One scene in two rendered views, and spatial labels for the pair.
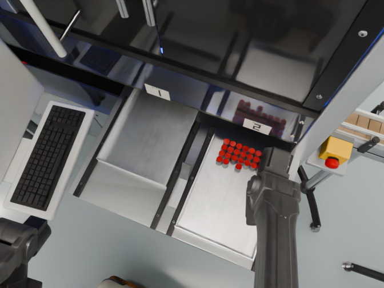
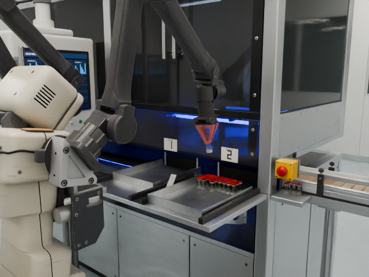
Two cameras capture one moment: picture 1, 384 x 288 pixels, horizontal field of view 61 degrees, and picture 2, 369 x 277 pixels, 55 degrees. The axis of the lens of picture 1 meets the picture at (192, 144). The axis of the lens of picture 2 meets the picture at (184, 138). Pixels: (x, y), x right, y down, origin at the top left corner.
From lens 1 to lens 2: 1.30 m
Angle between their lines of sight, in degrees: 60
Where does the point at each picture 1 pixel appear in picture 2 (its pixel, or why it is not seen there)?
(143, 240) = not seen: outside the picture
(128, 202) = (120, 191)
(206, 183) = (184, 192)
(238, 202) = (205, 200)
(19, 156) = not seen: hidden behind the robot
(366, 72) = (266, 61)
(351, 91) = (266, 79)
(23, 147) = not seen: hidden behind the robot
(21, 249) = (74, 73)
